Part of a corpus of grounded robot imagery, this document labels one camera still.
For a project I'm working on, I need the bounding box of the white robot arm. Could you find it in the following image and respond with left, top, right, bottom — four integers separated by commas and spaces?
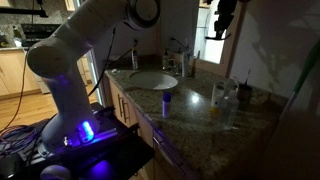
27, 0, 161, 153

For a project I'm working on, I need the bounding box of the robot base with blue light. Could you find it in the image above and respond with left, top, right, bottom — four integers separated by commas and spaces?
31, 103, 139, 165

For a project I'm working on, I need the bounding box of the white oval sink basin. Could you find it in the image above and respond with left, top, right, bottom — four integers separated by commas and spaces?
129, 71, 178, 90

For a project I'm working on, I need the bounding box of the white blue capped deodorant stick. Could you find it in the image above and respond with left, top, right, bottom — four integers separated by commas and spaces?
162, 92, 171, 118

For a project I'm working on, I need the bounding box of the chrome faucet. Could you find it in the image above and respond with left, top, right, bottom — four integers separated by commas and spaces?
169, 58, 180, 75

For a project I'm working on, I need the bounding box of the white yellow tube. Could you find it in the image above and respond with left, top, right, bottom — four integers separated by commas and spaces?
211, 82, 225, 112

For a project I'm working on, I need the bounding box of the black cart platform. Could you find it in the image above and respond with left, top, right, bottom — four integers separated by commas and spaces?
0, 106, 155, 180

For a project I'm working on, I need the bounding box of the clear plastic bottle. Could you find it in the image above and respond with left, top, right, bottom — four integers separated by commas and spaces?
219, 90, 239, 130

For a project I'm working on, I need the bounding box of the dark toothbrush cup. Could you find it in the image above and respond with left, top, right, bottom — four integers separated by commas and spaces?
237, 84, 253, 110

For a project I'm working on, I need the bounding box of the right cabinet door handle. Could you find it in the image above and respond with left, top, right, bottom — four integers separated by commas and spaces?
122, 99, 130, 126

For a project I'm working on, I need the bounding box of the cabinet door handle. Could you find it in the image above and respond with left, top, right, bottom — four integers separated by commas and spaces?
117, 94, 123, 118
122, 99, 130, 126

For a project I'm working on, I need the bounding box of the left cabinet door handle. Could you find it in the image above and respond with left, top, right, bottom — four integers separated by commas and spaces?
117, 94, 123, 118

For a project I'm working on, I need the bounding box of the black power cable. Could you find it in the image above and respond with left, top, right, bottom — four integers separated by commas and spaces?
87, 28, 138, 98

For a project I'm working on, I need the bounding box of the wall mirror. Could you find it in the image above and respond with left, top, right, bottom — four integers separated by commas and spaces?
193, 0, 251, 76

